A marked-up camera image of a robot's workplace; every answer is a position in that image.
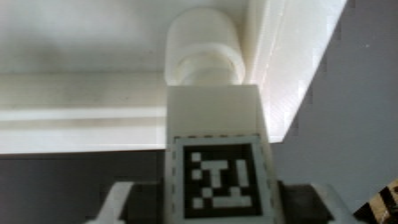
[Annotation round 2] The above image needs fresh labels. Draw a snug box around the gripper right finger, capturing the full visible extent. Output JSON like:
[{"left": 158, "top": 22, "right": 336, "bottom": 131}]
[{"left": 279, "top": 183, "right": 366, "bottom": 224}]

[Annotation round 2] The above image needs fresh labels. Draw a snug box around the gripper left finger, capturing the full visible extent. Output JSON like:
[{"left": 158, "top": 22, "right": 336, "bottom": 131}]
[{"left": 87, "top": 181, "right": 160, "bottom": 224}]

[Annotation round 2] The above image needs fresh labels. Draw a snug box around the white table leg with tag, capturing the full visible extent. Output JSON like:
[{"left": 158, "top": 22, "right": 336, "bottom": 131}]
[{"left": 160, "top": 46, "right": 286, "bottom": 224}]

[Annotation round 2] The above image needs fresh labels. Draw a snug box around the white square table top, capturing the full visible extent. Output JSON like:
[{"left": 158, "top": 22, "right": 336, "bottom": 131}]
[{"left": 0, "top": 0, "right": 348, "bottom": 154}]

